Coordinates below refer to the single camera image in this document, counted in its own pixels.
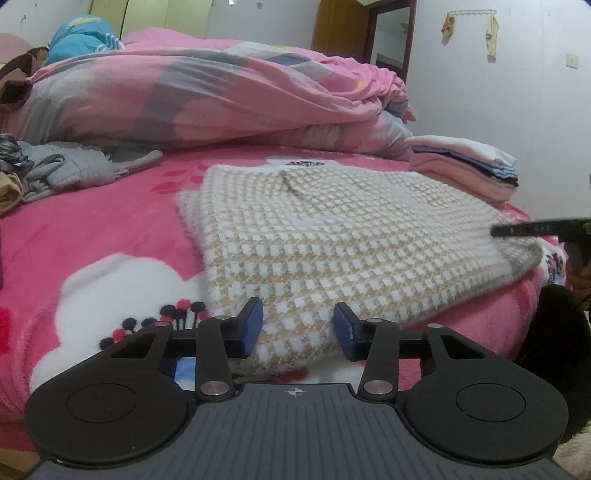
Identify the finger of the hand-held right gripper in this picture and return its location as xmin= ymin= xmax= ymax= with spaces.
xmin=489 ymin=218 xmax=591 ymax=238

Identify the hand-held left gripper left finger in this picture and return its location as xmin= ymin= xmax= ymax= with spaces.
xmin=99 ymin=296 xmax=265 ymax=401

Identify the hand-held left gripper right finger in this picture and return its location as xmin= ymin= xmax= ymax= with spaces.
xmin=333 ymin=302 xmax=497 ymax=401

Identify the beige white checked knit sweater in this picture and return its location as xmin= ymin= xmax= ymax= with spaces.
xmin=175 ymin=164 xmax=544 ymax=372

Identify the black folded garment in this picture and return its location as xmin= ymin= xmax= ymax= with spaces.
xmin=410 ymin=145 xmax=521 ymax=189

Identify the light blue folded garment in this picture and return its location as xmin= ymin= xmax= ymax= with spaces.
xmin=478 ymin=165 xmax=521 ymax=180

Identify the pale pink folded garment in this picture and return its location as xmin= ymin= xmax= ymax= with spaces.
xmin=409 ymin=154 xmax=514 ymax=207

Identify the person's black clothing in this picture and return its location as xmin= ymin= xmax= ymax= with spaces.
xmin=512 ymin=283 xmax=591 ymax=445

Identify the white folded garment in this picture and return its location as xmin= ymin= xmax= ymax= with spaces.
xmin=414 ymin=134 xmax=518 ymax=168

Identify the pink flower print blanket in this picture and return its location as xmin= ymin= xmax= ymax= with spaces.
xmin=0 ymin=134 xmax=570 ymax=418

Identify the orange cream hanging cloth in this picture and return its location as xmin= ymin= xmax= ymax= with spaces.
xmin=440 ymin=11 xmax=459 ymax=48

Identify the grey garment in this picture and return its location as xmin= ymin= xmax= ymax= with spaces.
xmin=16 ymin=140 xmax=165 ymax=202

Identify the pink floral quilt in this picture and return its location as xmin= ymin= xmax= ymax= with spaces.
xmin=16 ymin=25 xmax=417 ymax=161

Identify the tan crumpled garment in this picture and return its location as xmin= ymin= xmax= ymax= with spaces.
xmin=0 ymin=170 xmax=25 ymax=219

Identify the pale yellow wardrobe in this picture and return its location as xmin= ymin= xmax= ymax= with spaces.
xmin=89 ymin=0 xmax=325 ymax=51

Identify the teal blue quilt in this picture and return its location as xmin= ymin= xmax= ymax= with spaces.
xmin=45 ymin=14 xmax=126 ymax=66

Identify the brown plush toy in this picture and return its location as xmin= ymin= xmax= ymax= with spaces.
xmin=0 ymin=45 xmax=51 ymax=110

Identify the pink cream bed headboard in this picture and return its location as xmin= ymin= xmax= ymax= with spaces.
xmin=0 ymin=31 xmax=34 ymax=71

